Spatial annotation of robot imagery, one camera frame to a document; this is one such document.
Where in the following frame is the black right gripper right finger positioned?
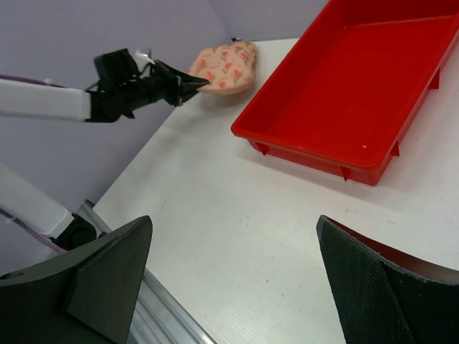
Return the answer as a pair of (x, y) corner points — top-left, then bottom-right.
(316, 215), (458, 343)

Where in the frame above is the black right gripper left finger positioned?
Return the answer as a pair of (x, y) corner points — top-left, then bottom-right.
(1, 216), (153, 343)

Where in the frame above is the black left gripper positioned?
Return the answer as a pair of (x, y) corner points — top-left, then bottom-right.
(93, 49), (210, 108)

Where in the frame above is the pink tulip mesh laundry bag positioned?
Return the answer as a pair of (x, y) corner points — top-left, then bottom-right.
(188, 41), (257, 95)

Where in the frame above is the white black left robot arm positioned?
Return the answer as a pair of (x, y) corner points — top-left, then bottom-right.
(1, 49), (209, 253)

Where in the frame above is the red plastic tray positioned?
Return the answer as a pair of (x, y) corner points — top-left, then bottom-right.
(232, 1), (458, 186)

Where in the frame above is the aluminium mounting rail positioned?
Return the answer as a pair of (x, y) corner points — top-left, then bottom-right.
(73, 199), (216, 344)

